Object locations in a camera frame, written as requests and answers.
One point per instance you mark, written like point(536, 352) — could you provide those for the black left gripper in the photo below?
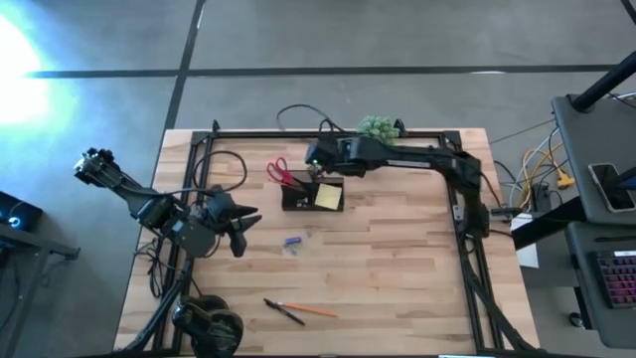
point(221, 209)

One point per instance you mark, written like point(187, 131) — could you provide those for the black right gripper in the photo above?
point(328, 151)

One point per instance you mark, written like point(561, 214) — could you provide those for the yellow sticky note pad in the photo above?
point(329, 196)

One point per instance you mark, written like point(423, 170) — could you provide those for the black mesh desk organizer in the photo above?
point(298, 201)

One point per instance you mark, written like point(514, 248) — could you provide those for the teal binder clip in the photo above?
point(293, 250)

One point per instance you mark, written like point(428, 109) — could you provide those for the black pen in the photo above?
point(285, 313)

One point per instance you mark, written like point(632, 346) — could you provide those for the orange pencil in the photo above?
point(313, 310)

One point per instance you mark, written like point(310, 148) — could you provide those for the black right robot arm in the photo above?
point(422, 159)

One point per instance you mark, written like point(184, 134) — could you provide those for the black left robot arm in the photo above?
point(149, 209)

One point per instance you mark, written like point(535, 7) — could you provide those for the green plant in white pot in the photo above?
point(380, 126)

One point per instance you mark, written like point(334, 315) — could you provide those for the black headphones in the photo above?
point(213, 328)

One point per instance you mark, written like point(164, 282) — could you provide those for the black side stand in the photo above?
point(35, 243)

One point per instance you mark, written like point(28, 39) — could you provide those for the white box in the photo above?
point(526, 243)

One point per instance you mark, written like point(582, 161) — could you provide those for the black device with blue light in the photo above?
point(17, 211)

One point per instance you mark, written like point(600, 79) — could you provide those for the grey side desk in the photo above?
point(586, 149)
point(586, 278)

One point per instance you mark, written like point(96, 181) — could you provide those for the black smartphone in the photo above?
point(612, 186)

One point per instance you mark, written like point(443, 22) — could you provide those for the black caster wheel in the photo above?
point(576, 319)

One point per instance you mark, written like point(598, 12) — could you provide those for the black stand pole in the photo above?
point(603, 82)

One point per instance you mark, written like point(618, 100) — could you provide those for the black keyboard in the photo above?
point(618, 278)

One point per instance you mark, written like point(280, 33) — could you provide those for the black aluminium table frame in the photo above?
point(248, 134)

